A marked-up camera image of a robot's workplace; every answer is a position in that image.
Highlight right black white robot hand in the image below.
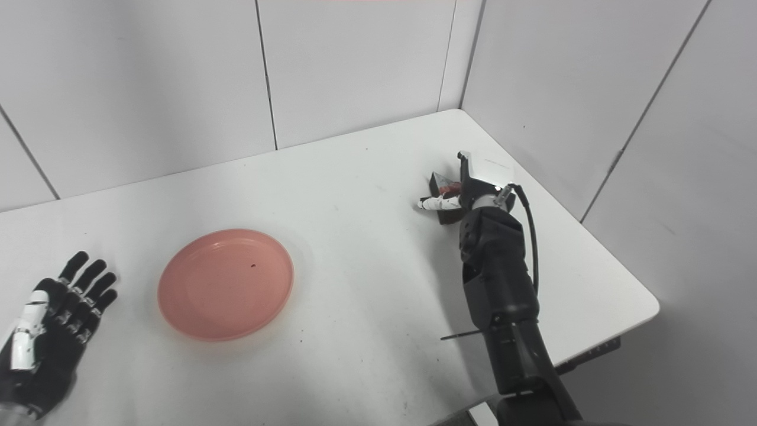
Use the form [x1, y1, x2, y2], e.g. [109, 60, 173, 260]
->
[418, 151, 517, 213]

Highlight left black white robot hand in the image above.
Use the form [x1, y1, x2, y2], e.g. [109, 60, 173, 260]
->
[0, 251, 118, 420]

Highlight chocolate cake slice with fruit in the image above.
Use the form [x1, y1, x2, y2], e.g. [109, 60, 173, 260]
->
[429, 172, 465, 226]

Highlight pink round plate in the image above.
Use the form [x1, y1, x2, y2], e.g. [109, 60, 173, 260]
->
[157, 229, 295, 342]

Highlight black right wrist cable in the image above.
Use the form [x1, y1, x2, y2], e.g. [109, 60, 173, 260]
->
[497, 183, 541, 296]

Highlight black table frame rail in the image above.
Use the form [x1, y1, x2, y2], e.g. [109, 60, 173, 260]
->
[555, 336, 622, 376]

